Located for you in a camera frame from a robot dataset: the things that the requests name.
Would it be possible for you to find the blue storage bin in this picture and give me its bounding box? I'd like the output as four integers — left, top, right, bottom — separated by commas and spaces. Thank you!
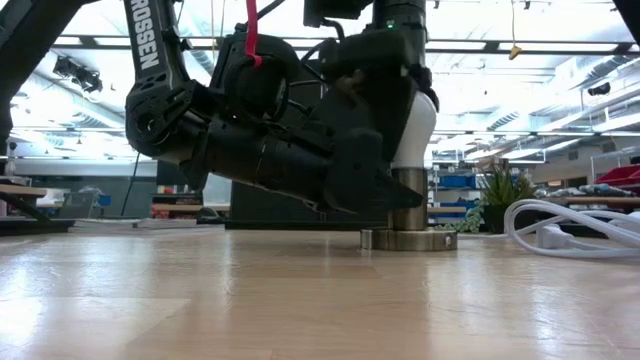
438, 173, 477, 190

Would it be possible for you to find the translucent plastic container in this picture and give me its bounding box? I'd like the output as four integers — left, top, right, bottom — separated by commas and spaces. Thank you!
202, 173, 232, 206

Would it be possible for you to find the black hanging cable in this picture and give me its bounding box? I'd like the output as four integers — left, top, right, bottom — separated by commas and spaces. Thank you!
121, 152, 142, 217

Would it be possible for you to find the red strap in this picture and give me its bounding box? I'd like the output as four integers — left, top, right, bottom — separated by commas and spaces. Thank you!
243, 0, 264, 69

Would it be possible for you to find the wooden workbench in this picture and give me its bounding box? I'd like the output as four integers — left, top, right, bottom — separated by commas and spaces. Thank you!
0, 183, 76, 236

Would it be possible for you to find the potted green plant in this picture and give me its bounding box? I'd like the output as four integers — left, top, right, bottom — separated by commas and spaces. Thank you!
434, 164, 539, 235

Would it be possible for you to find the white power cord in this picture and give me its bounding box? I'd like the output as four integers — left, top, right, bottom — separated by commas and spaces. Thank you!
457, 198, 640, 260

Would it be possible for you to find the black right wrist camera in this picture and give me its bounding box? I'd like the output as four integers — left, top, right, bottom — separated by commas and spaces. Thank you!
303, 0, 375, 29

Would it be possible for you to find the wooden shelf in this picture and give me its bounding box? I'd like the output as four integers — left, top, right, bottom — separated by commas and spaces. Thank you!
151, 202, 231, 221

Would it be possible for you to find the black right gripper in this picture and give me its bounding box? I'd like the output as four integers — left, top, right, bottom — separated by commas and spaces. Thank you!
318, 28, 441, 164

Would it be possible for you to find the red storage bin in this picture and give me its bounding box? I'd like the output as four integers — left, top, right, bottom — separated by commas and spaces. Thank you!
594, 164, 640, 191

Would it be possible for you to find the black dome-shaped object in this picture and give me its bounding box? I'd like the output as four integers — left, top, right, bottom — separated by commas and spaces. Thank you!
196, 206, 225, 225

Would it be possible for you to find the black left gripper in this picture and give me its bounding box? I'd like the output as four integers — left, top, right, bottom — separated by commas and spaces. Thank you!
178, 117, 424, 214

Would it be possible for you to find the white lightbulb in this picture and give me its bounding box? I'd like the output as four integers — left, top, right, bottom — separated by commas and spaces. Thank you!
390, 91, 438, 170

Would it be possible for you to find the brushed metal lamp socket base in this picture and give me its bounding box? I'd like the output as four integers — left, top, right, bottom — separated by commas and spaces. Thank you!
359, 167, 459, 252

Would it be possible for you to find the long wooden table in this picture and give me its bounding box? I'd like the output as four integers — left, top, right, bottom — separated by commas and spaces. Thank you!
537, 196, 640, 210

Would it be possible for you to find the black computer monitor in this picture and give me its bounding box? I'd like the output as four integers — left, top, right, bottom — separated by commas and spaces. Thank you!
156, 159, 201, 187

